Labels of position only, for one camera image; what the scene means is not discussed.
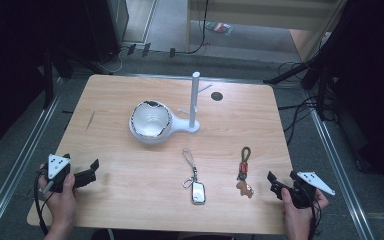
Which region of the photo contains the person's right hand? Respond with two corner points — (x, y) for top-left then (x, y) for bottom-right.
(281, 187), (330, 232)

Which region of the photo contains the bundle of black cables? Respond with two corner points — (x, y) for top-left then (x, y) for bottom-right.
(277, 61), (318, 146)

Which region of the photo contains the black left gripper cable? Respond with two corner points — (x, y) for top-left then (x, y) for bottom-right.
(33, 169), (50, 237)

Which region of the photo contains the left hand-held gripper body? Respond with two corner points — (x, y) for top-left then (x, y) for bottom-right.
(39, 153), (77, 195)

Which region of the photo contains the silver key fob grey strap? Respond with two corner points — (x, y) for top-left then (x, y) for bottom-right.
(181, 147), (207, 206)

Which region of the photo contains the light wooden furniture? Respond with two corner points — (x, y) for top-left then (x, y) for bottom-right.
(185, 0), (348, 64)

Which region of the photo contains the metal floor rail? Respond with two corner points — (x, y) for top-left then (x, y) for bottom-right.
(0, 77), (65, 240)
(309, 109), (377, 240)

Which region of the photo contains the black floor cable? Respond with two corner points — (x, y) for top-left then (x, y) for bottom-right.
(185, 0), (212, 55)

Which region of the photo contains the black tripod stand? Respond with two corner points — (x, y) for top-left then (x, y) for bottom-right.
(262, 33), (339, 121)

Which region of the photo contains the black cabinet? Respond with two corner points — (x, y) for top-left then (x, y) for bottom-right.
(82, 0), (130, 65)

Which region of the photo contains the green braided keychain brown charm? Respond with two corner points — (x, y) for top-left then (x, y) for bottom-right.
(235, 146), (255, 200)

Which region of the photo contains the black metal stand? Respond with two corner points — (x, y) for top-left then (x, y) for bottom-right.
(42, 49), (55, 110)

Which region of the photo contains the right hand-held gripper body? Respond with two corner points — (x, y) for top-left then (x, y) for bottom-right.
(281, 171), (336, 211)

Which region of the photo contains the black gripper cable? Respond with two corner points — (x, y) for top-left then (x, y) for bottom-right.
(308, 194), (322, 240)
(33, 169), (50, 237)

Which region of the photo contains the white floor cable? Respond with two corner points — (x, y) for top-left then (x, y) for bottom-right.
(97, 49), (128, 75)

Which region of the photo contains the white bowl with dark rim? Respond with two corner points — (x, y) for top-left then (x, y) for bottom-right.
(130, 99), (173, 139)

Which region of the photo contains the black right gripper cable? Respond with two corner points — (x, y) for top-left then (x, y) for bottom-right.
(308, 194), (322, 240)

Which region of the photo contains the white key stand with pegs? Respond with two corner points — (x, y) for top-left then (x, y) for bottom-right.
(127, 71), (214, 145)

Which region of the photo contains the colourful packet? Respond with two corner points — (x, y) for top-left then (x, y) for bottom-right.
(205, 21), (235, 36)

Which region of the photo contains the person's left hand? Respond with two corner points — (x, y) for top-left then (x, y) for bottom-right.
(37, 163), (78, 232)

